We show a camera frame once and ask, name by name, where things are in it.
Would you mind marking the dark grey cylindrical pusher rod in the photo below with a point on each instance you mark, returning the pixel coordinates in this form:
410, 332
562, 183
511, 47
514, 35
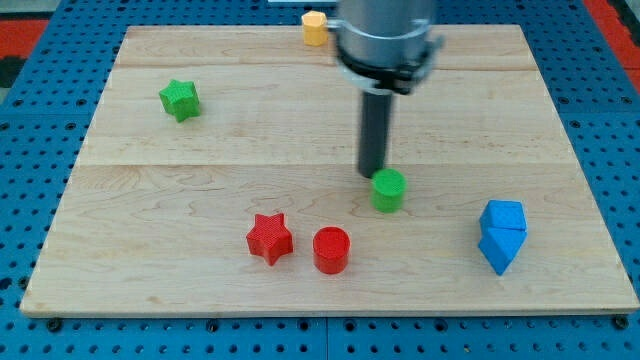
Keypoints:
374, 129

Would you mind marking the green star block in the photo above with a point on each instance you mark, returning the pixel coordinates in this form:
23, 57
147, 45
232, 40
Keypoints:
180, 99

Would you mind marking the blue pentagon block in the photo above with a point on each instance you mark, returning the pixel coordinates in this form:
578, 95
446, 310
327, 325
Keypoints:
501, 246

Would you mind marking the red cylinder block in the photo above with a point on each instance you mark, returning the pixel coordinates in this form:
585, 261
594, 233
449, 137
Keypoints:
331, 246

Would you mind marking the red star block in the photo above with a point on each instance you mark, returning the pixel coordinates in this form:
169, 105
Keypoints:
269, 238

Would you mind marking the green cylinder block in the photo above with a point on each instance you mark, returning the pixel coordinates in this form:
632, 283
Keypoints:
388, 190

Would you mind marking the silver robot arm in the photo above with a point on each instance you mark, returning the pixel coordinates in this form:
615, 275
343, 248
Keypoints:
385, 49

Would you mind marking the wooden board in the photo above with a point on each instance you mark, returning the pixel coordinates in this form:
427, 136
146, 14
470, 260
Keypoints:
154, 217

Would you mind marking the yellow hexagon block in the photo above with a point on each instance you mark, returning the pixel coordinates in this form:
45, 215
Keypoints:
315, 31

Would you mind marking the blue cube block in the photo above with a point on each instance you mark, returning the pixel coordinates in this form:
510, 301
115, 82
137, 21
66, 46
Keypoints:
504, 214

